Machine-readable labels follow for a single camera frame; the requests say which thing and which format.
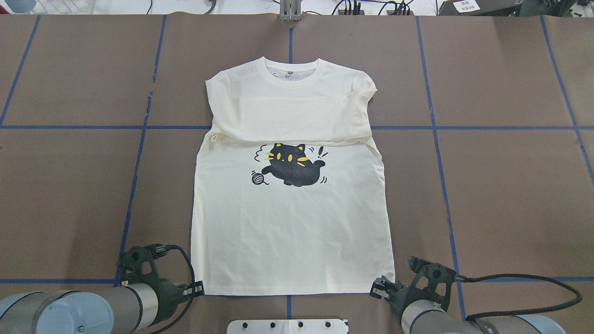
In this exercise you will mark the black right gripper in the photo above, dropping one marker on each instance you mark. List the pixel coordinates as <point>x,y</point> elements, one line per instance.
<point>403,297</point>

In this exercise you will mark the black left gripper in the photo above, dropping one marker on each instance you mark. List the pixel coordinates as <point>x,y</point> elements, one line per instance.
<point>172,292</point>

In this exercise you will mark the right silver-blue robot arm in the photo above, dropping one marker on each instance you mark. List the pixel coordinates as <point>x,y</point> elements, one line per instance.
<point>423,311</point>

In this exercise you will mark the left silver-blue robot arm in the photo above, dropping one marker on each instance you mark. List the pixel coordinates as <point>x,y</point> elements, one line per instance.
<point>129,308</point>

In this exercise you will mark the cream long-sleeve cat shirt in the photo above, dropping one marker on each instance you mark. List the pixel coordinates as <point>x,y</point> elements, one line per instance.
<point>289,186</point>

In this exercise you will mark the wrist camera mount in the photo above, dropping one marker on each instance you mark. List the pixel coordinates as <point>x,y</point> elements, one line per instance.
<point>137,265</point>
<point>431,276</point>

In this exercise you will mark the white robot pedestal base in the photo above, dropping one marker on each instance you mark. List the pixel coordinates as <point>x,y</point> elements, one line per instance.
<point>289,326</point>

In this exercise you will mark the aluminium frame post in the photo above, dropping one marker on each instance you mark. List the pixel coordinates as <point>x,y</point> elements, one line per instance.
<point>290,10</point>

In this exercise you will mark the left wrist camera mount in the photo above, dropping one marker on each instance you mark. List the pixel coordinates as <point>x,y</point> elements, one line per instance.
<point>137,265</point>

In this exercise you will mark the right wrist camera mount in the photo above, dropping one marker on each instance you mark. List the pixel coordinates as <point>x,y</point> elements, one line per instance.
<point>431,276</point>

